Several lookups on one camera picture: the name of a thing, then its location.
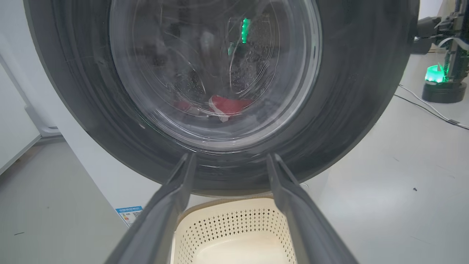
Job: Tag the blue energy label sticker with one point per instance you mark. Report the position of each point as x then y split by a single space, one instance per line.
130 216

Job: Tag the red Bulls basketball jersey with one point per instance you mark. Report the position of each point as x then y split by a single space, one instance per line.
231 104

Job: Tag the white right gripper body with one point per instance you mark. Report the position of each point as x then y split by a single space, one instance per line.
456 55

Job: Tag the white front-load washing machine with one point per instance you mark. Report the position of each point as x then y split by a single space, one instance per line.
91 165

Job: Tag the white panel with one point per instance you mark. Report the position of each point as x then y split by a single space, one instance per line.
14 128

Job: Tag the dark round glass washer door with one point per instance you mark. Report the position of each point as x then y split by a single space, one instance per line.
348 110

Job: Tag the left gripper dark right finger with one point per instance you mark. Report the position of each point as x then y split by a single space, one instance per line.
304 227

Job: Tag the cream perforated laundry basket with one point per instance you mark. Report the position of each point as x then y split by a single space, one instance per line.
234 227

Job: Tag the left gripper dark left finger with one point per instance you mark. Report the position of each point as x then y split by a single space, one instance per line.
161 220

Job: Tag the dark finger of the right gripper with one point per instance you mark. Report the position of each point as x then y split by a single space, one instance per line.
422 46
429 26

